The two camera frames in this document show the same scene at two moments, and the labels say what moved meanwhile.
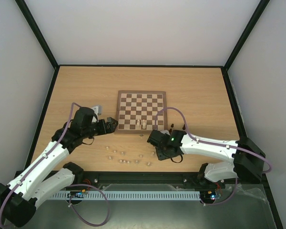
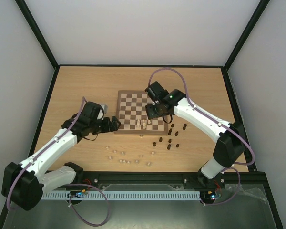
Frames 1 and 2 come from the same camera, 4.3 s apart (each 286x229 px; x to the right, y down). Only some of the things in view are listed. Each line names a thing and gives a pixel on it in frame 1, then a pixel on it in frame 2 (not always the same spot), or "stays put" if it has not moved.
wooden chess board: (136, 111) stays put
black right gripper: (153, 138) to (152, 112)
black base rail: (253, 176) stays put
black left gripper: (111, 129) stays put
